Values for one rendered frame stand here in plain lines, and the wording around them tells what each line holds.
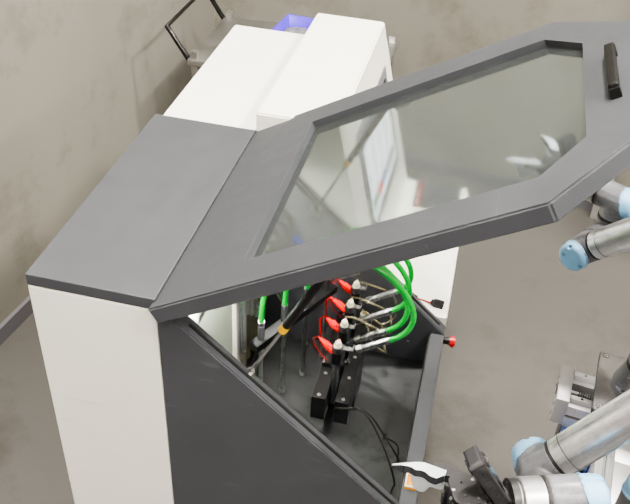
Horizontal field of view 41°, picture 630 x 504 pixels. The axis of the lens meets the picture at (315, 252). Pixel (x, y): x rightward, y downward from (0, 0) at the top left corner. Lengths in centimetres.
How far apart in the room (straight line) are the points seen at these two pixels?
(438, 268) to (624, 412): 118
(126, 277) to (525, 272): 287
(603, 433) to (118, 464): 114
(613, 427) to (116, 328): 98
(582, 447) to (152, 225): 99
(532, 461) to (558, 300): 260
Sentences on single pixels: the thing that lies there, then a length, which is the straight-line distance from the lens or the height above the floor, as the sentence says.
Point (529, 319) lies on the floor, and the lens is 404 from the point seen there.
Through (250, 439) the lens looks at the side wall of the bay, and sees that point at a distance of 189.
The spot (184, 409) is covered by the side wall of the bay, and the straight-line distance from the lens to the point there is 188.
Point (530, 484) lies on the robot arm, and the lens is 147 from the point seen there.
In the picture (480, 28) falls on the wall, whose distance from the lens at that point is 452.
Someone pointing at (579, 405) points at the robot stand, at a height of 98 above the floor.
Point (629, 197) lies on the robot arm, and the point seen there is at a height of 147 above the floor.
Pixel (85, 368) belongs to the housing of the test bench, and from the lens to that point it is 191.
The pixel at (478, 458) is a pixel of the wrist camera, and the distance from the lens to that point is 138.
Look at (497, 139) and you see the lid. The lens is 162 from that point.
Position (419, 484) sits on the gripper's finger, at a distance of 150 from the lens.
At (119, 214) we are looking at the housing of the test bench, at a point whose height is 150.
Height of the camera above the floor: 260
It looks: 38 degrees down
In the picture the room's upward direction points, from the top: 4 degrees clockwise
